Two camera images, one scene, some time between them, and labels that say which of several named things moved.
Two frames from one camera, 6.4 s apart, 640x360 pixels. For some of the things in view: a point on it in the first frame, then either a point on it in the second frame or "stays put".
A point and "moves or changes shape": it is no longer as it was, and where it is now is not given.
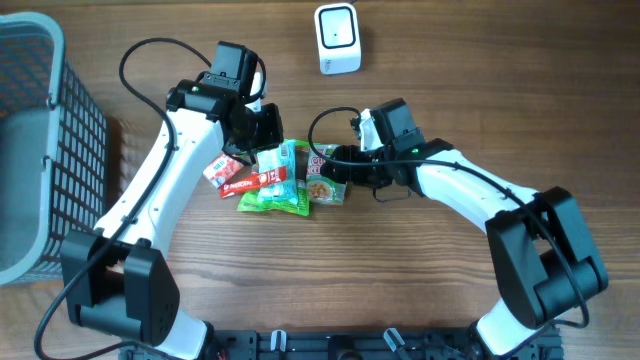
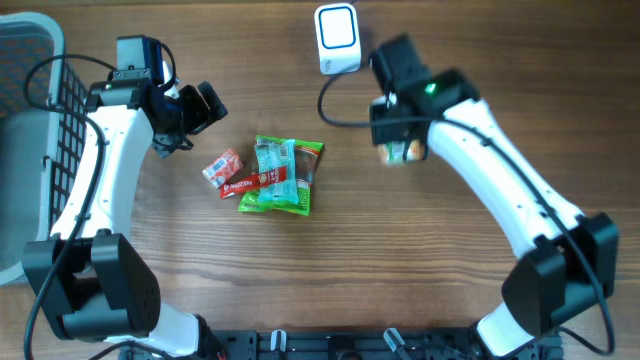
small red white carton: x=222 y=170 stays put
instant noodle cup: x=319 y=187 moves or changes shape
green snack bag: x=251 y=201 stays put
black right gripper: x=350 y=168 to x=380 y=129
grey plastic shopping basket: x=53 y=150 stays put
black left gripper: x=274 y=134 to x=165 y=142
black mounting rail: x=360 y=344 stays put
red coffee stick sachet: x=255 y=181 stays put
